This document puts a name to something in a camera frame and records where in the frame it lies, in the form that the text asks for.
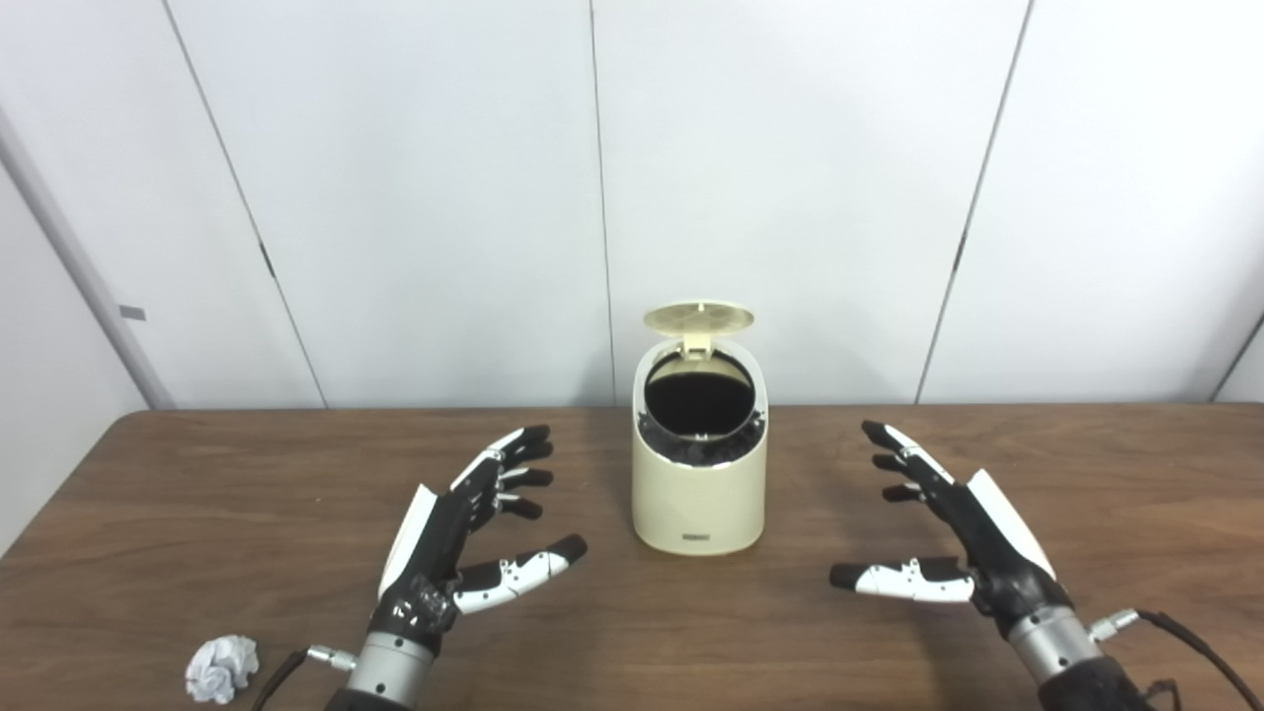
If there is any cream-colored bin body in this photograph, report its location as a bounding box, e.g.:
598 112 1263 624
632 338 769 556

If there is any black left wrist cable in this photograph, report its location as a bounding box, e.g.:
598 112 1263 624
250 645 358 711

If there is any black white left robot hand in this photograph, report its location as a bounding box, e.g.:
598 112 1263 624
367 425 590 655

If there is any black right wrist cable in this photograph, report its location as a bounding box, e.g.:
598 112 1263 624
1086 608 1264 711

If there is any round cream bin lid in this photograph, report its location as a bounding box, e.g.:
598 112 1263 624
643 301 755 358

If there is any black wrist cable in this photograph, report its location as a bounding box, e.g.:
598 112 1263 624
1086 608 1264 711
250 645 358 711

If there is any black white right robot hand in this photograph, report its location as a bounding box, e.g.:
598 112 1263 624
828 420 1075 641

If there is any gray wall corner post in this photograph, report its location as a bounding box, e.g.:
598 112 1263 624
0 109 177 410

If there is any white paper ball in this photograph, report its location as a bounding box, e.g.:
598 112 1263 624
185 635 261 705

